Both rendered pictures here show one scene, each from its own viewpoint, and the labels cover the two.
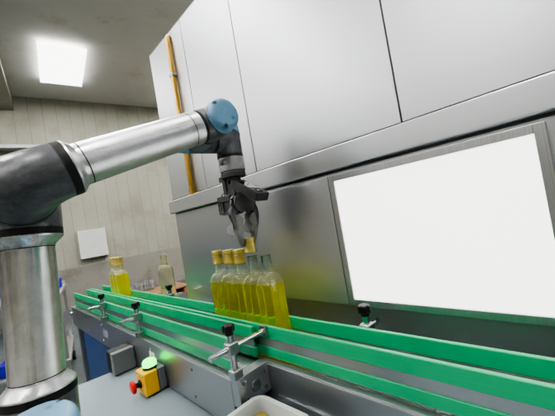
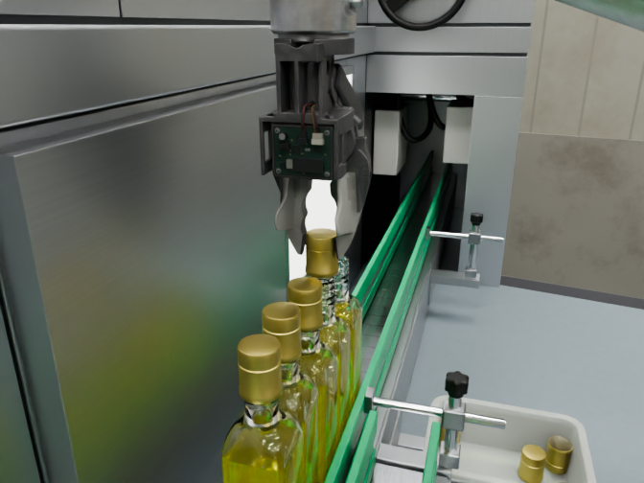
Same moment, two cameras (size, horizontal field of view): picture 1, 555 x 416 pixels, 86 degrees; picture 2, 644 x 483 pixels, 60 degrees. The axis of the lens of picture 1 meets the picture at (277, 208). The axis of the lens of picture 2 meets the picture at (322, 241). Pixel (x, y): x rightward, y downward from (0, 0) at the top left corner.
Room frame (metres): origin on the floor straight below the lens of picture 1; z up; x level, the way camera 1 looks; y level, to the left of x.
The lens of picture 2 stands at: (1.11, 0.58, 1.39)
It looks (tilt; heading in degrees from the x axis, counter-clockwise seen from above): 21 degrees down; 242
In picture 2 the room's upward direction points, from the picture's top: straight up
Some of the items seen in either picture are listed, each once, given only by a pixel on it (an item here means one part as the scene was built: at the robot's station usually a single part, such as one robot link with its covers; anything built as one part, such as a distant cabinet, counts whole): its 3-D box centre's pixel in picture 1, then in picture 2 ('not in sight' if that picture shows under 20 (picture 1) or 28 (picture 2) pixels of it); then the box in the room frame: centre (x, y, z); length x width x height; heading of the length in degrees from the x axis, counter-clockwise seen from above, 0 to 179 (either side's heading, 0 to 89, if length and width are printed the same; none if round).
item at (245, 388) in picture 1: (252, 383); (413, 476); (0.73, 0.13, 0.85); 0.09 x 0.04 x 0.07; 135
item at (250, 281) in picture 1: (260, 309); (321, 399); (0.85, 0.09, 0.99); 0.06 x 0.06 x 0.21; 45
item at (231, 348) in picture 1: (239, 346); (432, 416); (0.72, 0.14, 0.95); 0.17 x 0.03 x 0.12; 135
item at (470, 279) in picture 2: not in sight; (461, 260); (0.27, -0.31, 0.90); 0.17 x 0.05 x 0.23; 135
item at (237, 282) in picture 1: (248, 307); (306, 430); (0.89, 0.14, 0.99); 0.06 x 0.06 x 0.21; 45
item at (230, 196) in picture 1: (234, 194); (312, 108); (0.87, 0.12, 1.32); 0.09 x 0.08 x 0.12; 45
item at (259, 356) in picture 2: (217, 257); (260, 367); (0.97, 0.22, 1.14); 0.04 x 0.04 x 0.04
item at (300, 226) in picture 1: (335, 239); (269, 207); (0.80, -0.14, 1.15); 0.90 x 0.03 x 0.34; 45
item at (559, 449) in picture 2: not in sight; (558, 455); (0.47, 0.15, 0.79); 0.04 x 0.04 x 0.04
